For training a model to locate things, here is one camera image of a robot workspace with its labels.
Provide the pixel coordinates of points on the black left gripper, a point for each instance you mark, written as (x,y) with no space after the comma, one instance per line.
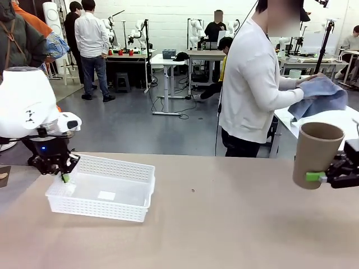
(51,150)

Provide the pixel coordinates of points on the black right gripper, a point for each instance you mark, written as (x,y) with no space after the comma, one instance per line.
(352,154)

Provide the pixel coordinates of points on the tan cylindrical cup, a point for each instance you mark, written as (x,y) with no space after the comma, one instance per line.
(314,151)

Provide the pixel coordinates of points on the white perforated plastic basket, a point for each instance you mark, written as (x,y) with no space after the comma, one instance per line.
(112,210)

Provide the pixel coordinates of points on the blue towel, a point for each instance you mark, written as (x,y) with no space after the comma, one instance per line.
(322,95)

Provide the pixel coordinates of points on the pale beige cylindrical cup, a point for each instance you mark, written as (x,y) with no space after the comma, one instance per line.
(295,74)

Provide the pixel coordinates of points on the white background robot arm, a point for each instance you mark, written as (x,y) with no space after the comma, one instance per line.
(232,28)
(196,29)
(108,29)
(138,28)

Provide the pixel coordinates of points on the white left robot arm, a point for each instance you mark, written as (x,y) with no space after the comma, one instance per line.
(25,98)

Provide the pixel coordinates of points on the person's right forearm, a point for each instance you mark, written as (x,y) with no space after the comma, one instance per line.
(289,92)

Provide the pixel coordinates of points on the person's right hand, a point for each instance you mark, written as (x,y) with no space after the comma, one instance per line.
(307,79)

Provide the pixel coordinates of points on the white side table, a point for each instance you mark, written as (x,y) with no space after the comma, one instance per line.
(283,117)

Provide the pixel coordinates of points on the black plastic stool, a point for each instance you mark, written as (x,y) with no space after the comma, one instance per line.
(122,82)

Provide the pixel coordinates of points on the white stool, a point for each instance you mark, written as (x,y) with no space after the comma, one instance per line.
(67,60)

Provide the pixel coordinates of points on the person in orange and blue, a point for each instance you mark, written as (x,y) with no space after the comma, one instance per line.
(54,46)

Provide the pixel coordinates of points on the person in white cardigan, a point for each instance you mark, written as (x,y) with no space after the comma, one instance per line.
(246,84)

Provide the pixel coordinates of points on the person in green jacket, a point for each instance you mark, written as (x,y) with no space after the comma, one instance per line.
(19,42)

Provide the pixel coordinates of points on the seated person in grey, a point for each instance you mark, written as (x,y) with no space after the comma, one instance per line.
(352,42)

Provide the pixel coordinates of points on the black tripod stand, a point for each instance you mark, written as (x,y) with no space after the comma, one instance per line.
(325,42)

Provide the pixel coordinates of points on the person in white shirt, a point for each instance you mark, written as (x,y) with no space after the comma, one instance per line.
(89,36)

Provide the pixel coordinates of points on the person in black hoodie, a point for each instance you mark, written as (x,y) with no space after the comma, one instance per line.
(70,25)

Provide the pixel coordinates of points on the black power strip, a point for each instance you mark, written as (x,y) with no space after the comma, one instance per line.
(189,97)

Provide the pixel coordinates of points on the white tower fan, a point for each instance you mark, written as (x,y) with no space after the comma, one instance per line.
(51,16)

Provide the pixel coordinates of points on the white standing desk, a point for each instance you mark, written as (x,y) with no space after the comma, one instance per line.
(162,59)

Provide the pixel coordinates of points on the grey crate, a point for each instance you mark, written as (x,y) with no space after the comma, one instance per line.
(169,54)

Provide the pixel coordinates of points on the black cap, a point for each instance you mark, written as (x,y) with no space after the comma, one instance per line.
(181,56)

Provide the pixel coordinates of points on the person in yellow hoodie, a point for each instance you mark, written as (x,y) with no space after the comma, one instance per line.
(224,43)

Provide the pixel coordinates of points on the wooden top desk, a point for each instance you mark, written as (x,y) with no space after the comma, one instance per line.
(202,53)

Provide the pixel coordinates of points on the person in black t-shirt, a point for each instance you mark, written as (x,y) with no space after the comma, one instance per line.
(214,30)

